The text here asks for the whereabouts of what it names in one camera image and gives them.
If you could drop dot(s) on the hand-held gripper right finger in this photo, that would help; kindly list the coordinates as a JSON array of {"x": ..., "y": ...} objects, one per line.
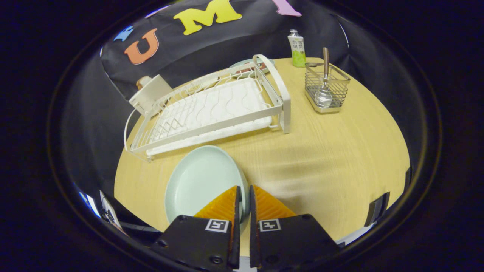
[{"x": 254, "y": 241}]

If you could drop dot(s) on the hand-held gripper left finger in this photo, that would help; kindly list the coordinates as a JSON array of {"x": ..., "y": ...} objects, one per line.
[{"x": 237, "y": 241}]

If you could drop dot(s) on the metal spoon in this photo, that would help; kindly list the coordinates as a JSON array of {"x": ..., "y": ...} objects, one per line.
[{"x": 323, "y": 98}]

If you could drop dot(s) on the pale green plate with food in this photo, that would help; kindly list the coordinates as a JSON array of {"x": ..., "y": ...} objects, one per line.
[{"x": 245, "y": 68}]

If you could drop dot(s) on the black block at table edge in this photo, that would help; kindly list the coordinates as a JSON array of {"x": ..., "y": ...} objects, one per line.
[{"x": 376, "y": 207}]

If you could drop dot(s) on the white printed object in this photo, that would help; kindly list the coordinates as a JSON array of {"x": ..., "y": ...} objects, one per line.
[{"x": 107, "y": 209}]

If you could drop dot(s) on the white drip tray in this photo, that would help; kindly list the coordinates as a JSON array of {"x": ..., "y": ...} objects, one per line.
[{"x": 227, "y": 101}]

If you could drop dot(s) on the white toaster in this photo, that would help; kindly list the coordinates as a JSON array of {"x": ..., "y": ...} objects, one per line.
[{"x": 149, "y": 92}]

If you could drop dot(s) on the brown bread slice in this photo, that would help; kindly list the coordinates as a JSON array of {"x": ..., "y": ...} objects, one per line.
[{"x": 143, "y": 81}]

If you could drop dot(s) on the green drink bottle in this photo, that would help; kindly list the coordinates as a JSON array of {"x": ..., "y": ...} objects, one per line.
[{"x": 298, "y": 49}]

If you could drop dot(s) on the black backdrop cloth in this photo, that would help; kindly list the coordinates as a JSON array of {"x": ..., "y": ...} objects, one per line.
[{"x": 234, "y": 41}]

